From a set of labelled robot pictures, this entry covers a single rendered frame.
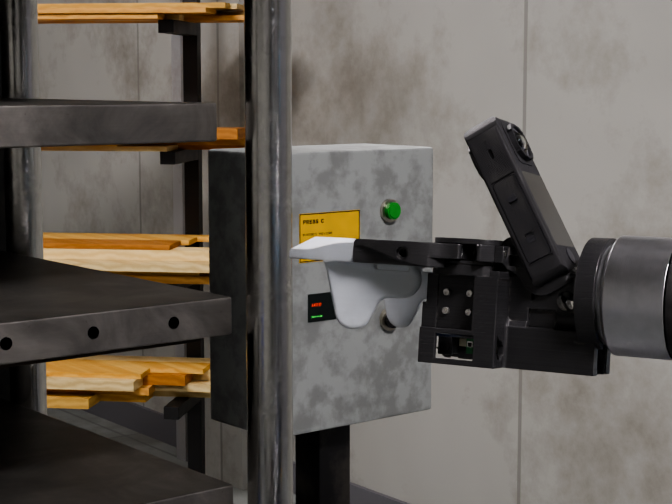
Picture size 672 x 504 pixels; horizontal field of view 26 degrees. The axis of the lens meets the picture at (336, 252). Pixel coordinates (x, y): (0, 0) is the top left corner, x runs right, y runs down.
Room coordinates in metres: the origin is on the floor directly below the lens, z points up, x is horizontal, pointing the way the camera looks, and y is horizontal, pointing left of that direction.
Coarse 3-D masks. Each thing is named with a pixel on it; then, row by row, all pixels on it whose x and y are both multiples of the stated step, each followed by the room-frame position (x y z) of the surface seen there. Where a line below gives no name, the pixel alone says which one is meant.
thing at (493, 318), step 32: (480, 256) 0.91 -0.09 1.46; (512, 256) 0.92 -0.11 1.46; (448, 288) 0.93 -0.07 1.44; (480, 288) 0.91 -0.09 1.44; (512, 288) 0.92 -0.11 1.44; (544, 288) 0.91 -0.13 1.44; (576, 288) 0.88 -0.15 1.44; (448, 320) 0.92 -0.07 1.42; (480, 320) 0.90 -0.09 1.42; (512, 320) 0.91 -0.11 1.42; (544, 320) 0.91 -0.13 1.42; (576, 320) 0.88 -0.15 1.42; (448, 352) 0.92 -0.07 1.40; (480, 352) 0.90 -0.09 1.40; (512, 352) 0.91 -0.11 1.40; (544, 352) 0.90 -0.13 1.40; (576, 352) 0.89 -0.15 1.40; (608, 352) 0.91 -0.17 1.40
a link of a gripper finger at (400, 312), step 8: (424, 272) 0.99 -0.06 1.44; (432, 272) 0.99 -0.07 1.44; (424, 280) 0.99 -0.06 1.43; (424, 288) 0.99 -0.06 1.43; (416, 296) 1.00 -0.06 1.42; (424, 296) 0.99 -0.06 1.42; (392, 304) 1.01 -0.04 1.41; (400, 304) 1.01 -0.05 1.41; (408, 304) 1.00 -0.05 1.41; (416, 304) 1.00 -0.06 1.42; (392, 312) 1.01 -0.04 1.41; (400, 312) 1.01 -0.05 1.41; (408, 312) 1.00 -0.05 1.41; (416, 312) 1.00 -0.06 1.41; (392, 320) 1.01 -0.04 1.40; (400, 320) 1.01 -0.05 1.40; (408, 320) 1.00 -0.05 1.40
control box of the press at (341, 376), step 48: (336, 144) 2.25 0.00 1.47; (384, 144) 2.25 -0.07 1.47; (240, 192) 2.04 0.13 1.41; (336, 192) 2.05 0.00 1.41; (384, 192) 2.11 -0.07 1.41; (432, 192) 2.17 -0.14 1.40; (240, 240) 2.04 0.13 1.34; (240, 288) 2.04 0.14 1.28; (240, 336) 2.05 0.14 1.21; (336, 336) 2.05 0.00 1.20; (384, 336) 2.11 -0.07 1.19; (240, 384) 2.05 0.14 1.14; (336, 384) 2.05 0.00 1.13; (384, 384) 2.11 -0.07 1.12; (336, 432) 2.12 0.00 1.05; (336, 480) 2.12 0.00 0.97
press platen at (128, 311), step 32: (0, 256) 2.30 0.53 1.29; (0, 288) 1.94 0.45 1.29; (32, 288) 1.94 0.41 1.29; (64, 288) 1.94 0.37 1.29; (96, 288) 1.94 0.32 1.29; (128, 288) 1.94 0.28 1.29; (160, 288) 1.94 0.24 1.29; (0, 320) 1.68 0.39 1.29; (32, 320) 1.69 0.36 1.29; (64, 320) 1.71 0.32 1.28; (96, 320) 1.74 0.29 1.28; (128, 320) 1.77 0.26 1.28; (160, 320) 1.80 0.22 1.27; (192, 320) 1.83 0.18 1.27; (224, 320) 1.86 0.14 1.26; (0, 352) 1.66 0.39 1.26; (32, 352) 1.69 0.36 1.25; (64, 352) 1.71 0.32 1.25
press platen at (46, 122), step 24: (0, 120) 1.70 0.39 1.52; (24, 120) 1.72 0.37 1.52; (48, 120) 1.74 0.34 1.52; (72, 120) 1.76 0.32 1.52; (96, 120) 1.78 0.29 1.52; (120, 120) 1.80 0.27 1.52; (144, 120) 1.82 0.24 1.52; (168, 120) 1.84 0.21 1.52; (192, 120) 1.87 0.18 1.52; (216, 120) 1.89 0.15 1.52; (0, 144) 1.70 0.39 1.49; (24, 144) 1.72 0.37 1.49; (48, 144) 1.74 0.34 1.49; (72, 144) 1.76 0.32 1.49; (96, 144) 1.78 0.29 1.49
